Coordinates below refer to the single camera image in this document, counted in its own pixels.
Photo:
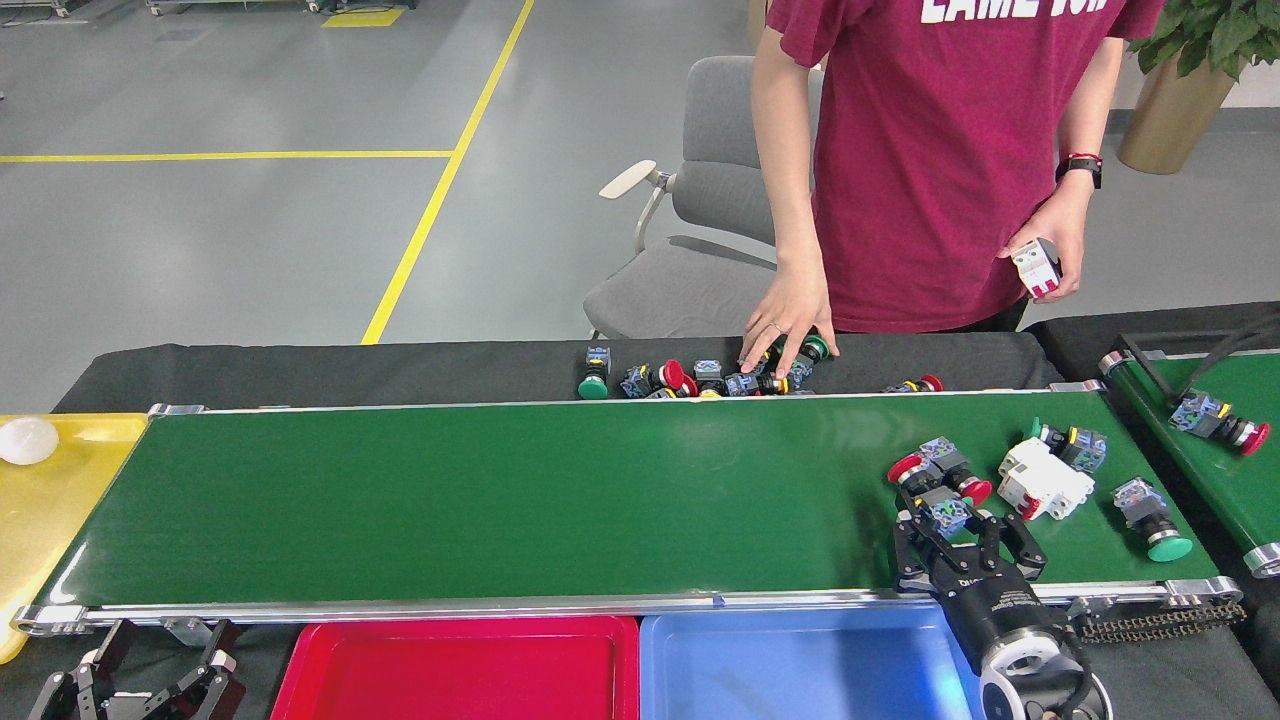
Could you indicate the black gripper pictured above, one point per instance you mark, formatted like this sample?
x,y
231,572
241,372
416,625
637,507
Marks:
x,y
995,605

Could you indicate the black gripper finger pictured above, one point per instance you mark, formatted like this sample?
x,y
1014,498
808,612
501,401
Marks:
x,y
210,685
70,690

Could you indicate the white circuit breaker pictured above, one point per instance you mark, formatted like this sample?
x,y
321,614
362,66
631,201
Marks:
x,y
1035,262
1045,480

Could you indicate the person's left forearm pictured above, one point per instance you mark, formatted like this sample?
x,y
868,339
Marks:
x,y
1090,125

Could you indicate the person's right forearm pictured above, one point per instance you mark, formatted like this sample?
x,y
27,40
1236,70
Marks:
x,y
790,200

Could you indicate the yellow plastic tray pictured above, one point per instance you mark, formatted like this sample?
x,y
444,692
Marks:
x,y
50,520

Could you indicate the blue plastic tray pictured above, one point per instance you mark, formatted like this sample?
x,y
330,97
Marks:
x,y
800,670

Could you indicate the red plastic tray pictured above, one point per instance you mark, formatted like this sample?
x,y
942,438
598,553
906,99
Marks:
x,y
450,680

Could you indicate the short green conveyor belt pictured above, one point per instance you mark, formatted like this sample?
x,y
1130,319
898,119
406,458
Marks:
x,y
1230,480

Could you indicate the person's right hand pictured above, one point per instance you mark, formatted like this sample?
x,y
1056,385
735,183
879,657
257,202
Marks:
x,y
795,305

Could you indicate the person's left hand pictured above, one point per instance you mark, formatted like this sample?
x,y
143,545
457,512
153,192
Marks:
x,y
1060,220

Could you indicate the white light bulb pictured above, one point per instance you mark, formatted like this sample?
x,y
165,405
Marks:
x,y
28,441

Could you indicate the black wristwatch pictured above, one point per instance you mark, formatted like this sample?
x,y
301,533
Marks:
x,y
1080,170

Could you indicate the person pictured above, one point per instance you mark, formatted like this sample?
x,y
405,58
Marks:
x,y
930,150

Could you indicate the grey office chair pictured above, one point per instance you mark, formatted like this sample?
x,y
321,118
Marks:
x,y
720,190

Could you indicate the green plant in brown pot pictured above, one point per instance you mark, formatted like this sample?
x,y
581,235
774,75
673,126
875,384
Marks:
x,y
1175,110

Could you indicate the brown cardboard box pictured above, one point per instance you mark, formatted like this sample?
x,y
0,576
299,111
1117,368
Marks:
x,y
757,20

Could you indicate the green conveyor belt aluminium frame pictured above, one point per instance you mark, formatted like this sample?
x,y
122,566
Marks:
x,y
500,500

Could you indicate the metal cart frame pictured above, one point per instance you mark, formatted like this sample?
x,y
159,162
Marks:
x,y
230,5
35,5

